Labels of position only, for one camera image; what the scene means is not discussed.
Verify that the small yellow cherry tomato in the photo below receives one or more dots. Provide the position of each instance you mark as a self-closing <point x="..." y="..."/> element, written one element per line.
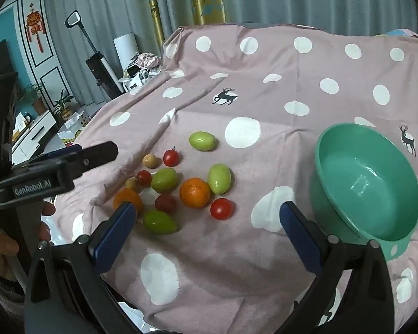
<point x="131" y="183"/>

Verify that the green jujube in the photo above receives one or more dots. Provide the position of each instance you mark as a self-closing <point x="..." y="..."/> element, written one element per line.
<point x="159" y="222"/>
<point x="164" y="180"/>
<point x="202" y="141"/>
<point x="219" y="178"/>

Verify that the green plastic bowl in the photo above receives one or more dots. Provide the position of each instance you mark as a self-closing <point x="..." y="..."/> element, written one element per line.
<point x="365" y="195"/>

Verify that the small red cherry tomato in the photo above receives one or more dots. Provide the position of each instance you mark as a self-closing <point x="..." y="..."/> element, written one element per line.
<point x="144" y="178"/>

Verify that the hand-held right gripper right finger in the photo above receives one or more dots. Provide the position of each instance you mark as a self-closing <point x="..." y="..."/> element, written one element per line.
<point x="298" y="236"/>

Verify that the dark red cherry tomato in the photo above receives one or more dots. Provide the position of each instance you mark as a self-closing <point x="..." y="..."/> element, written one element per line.
<point x="165" y="204"/>

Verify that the small potted green plant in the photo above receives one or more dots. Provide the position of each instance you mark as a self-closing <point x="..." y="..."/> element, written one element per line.
<point x="64" y="106"/>

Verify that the gold patterned curtain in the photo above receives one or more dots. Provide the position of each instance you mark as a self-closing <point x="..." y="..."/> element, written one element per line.
<point x="209" y="0"/>

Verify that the yellow-brown cherry tomato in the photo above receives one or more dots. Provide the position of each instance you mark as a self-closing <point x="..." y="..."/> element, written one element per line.
<point x="150" y="160"/>

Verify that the potted plant in terracotta pot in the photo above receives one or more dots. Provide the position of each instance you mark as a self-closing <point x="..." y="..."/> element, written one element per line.
<point x="38" y="106"/>

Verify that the black upright vacuum cleaner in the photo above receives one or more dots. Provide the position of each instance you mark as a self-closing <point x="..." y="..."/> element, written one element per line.
<point x="99" y="66"/>

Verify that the person's left forearm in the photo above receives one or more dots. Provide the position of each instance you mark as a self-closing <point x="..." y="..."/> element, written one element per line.
<point x="3" y="292"/>

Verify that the white television cabinet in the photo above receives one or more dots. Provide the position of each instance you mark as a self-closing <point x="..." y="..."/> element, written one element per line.
<point x="38" y="128"/>

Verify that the red cherry tomato with stem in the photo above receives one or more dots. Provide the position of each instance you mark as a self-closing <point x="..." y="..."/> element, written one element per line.
<point x="170" y="157"/>

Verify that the pastel patterned cloth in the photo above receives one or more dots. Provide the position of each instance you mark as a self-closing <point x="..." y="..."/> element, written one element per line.
<point x="400" y="32"/>

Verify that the pink polka dot blanket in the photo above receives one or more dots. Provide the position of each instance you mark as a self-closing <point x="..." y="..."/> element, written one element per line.
<point x="264" y="146"/>

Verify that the red knot wall ornament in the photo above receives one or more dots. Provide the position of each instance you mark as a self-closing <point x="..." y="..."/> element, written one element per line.
<point x="34" y="21"/>

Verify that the person's left hand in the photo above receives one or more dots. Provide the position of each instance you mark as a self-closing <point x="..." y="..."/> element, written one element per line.
<point x="0" y="250"/>

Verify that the white cardboard box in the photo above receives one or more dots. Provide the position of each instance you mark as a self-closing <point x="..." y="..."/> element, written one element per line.
<point x="75" y="120"/>

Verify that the bright red cherry tomato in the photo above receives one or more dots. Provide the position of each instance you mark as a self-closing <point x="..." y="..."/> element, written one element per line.
<point x="222" y="208"/>

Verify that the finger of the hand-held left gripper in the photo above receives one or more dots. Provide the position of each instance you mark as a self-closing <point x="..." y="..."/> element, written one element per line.
<point x="66" y="151"/>
<point x="97" y="155"/>

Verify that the pile of clothes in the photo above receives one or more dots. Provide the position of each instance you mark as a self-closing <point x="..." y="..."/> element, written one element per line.
<point x="146" y="61"/>

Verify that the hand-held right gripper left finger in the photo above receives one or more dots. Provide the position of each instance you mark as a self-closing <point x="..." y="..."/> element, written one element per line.
<point x="113" y="240"/>

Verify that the orange mandarin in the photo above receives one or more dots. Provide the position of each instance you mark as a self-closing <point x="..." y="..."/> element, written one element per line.
<point x="129" y="196"/>
<point x="194" y="192"/>

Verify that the white cylindrical appliance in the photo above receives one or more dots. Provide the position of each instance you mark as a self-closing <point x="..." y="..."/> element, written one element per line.
<point x="125" y="47"/>

